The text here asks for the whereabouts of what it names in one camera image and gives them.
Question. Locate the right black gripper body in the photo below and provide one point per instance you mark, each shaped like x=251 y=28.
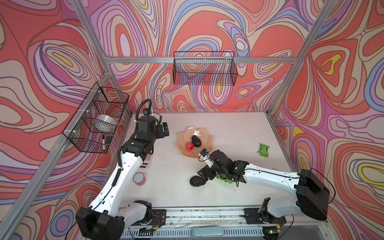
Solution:
x=212 y=172

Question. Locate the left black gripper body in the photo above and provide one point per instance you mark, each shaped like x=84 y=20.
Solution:
x=158 y=133

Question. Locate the green fake grape bunch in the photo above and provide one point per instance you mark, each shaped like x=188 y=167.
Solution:
x=224 y=180

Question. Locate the dark fake avocado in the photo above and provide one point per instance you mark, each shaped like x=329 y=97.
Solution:
x=196 y=141
x=197 y=181

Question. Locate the red fake strawberry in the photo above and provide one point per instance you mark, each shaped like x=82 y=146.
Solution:
x=190 y=146

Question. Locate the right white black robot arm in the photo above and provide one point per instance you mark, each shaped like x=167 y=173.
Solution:
x=306 y=194

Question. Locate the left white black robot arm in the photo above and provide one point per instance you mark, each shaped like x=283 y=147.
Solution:
x=103 y=219

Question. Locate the peach scalloped fruit bowl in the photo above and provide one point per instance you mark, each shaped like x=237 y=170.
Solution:
x=185 y=137

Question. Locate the pink calculator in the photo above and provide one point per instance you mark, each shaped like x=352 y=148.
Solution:
x=146 y=162

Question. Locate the silver tape roll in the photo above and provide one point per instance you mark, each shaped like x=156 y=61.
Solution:
x=107 y=119

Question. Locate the green snack packet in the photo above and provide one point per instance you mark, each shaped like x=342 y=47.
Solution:
x=263 y=150

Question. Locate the pink round tape roll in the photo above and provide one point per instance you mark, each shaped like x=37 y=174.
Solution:
x=139 y=179

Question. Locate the left black wire basket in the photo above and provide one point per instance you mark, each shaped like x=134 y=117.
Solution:
x=84 y=131

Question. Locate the black wire basket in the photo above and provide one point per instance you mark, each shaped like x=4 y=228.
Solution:
x=204 y=68
x=84 y=131

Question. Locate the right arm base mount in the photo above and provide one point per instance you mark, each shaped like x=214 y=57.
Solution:
x=261 y=215

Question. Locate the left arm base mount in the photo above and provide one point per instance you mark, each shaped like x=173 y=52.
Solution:
x=158 y=219

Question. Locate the back black wire basket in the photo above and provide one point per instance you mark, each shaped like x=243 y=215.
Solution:
x=204 y=68

